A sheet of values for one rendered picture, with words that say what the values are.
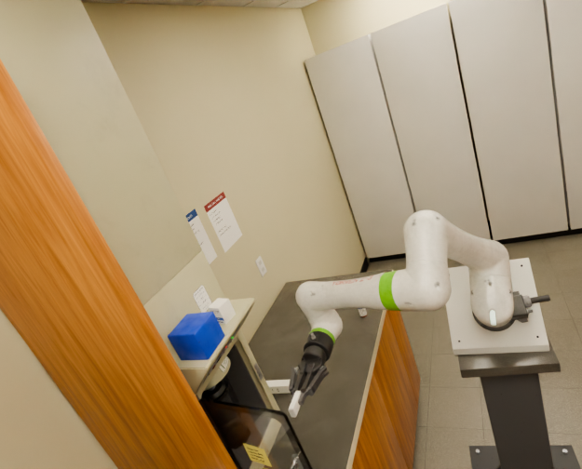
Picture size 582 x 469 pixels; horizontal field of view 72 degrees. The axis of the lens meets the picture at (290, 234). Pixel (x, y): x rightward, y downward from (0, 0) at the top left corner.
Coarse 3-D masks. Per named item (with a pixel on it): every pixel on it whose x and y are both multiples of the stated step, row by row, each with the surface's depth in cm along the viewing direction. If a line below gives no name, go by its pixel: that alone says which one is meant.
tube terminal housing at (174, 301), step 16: (192, 272) 124; (208, 272) 130; (160, 288) 112; (176, 288) 116; (192, 288) 122; (208, 288) 129; (144, 304) 105; (160, 304) 110; (176, 304) 115; (192, 304) 121; (160, 320) 109; (176, 320) 114; (240, 336) 140; (240, 352) 143; (256, 384) 148; (272, 400) 151
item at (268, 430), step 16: (208, 400) 112; (224, 416) 111; (240, 416) 107; (256, 416) 103; (272, 416) 100; (224, 432) 116; (240, 432) 111; (256, 432) 107; (272, 432) 104; (288, 432) 100; (240, 448) 116; (272, 448) 108; (288, 448) 104; (240, 464) 122; (256, 464) 117; (272, 464) 112; (288, 464) 108; (304, 464) 104
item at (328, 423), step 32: (288, 288) 251; (288, 320) 218; (352, 320) 198; (384, 320) 195; (256, 352) 202; (288, 352) 193; (352, 352) 177; (320, 384) 166; (352, 384) 160; (288, 416) 157; (320, 416) 151; (352, 416) 146; (320, 448) 139; (352, 448) 135
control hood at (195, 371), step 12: (240, 300) 133; (252, 300) 131; (240, 312) 126; (228, 324) 121; (240, 324) 128; (228, 336) 116; (216, 348) 112; (180, 360) 113; (192, 360) 110; (204, 360) 108; (192, 372) 108; (204, 372) 106; (192, 384) 111
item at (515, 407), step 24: (504, 384) 153; (528, 384) 150; (504, 408) 158; (528, 408) 155; (504, 432) 163; (528, 432) 160; (480, 456) 210; (504, 456) 169; (528, 456) 165; (552, 456) 198
